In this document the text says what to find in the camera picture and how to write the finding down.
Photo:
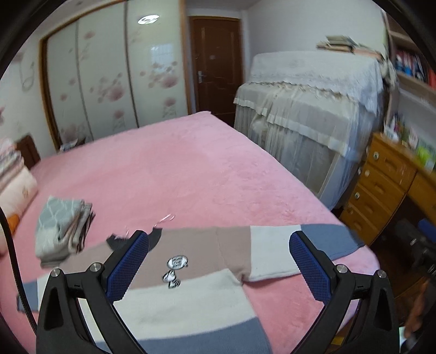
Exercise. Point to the pile of books on top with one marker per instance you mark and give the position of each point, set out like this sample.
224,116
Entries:
341,43

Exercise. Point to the folded striped garment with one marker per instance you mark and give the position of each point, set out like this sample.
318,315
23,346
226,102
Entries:
81,234

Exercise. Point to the wooden drawer desk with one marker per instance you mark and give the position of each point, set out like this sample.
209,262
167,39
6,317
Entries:
390,174

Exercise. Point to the floral sliding wardrobe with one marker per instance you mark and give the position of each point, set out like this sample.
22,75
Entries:
111,66

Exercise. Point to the bookshelf with books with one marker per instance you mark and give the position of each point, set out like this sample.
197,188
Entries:
410,115

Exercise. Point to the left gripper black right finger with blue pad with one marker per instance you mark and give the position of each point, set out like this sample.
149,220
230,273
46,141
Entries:
375,326

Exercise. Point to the pink cartoon pillow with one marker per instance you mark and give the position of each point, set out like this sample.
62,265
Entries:
17,196

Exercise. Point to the stack of folded quilts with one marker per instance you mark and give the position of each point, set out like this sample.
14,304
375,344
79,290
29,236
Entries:
11,162

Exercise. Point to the colour-block knit sweater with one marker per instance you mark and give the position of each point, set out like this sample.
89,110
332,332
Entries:
226,290

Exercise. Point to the cloth-covered furniture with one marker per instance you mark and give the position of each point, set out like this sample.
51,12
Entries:
314,112

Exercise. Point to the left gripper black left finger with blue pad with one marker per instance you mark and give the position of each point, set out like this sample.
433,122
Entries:
62,327

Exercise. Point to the brown wooden door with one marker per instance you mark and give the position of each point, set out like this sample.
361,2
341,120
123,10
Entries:
217,60

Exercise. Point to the dark wooden headboard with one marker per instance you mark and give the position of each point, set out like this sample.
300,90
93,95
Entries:
27,148

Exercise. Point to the pink bed blanket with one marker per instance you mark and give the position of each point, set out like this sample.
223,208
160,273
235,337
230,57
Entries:
193,172

